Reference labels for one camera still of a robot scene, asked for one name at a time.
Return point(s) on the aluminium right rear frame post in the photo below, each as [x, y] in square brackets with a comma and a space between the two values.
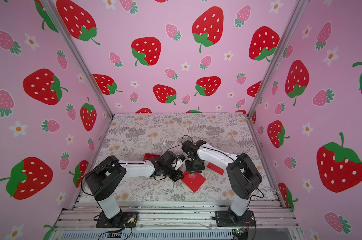
[290, 27]

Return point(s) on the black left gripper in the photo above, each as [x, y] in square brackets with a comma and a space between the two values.
[178, 176]

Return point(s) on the aluminium left rear frame post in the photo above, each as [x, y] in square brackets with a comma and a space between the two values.
[75, 24]

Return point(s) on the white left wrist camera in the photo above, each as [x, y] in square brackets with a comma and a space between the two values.
[179, 161]

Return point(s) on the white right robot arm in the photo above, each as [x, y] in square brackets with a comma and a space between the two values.
[243, 176]

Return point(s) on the aluminium frame post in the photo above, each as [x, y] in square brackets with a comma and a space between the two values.
[290, 27]
[75, 24]

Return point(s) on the red envelope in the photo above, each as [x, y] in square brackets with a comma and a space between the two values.
[193, 181]
[151, 157]
[216, 169]

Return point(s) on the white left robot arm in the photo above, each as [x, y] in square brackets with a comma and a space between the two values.
[103, 180]

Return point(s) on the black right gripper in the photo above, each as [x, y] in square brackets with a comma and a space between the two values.
[194, 165]

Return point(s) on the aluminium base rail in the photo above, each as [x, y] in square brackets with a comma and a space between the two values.
[177, 221]

